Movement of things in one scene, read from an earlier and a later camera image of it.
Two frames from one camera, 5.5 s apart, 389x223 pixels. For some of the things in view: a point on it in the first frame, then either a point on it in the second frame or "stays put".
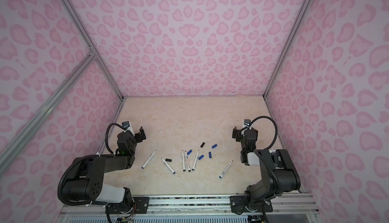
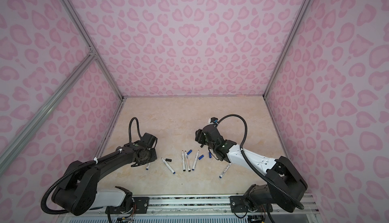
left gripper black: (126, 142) to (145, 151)
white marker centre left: (183, 162) stays put
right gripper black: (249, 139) to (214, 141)
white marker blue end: (165, 163) stays put
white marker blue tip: (195, 160) stays put
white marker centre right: (187, 161) stays put
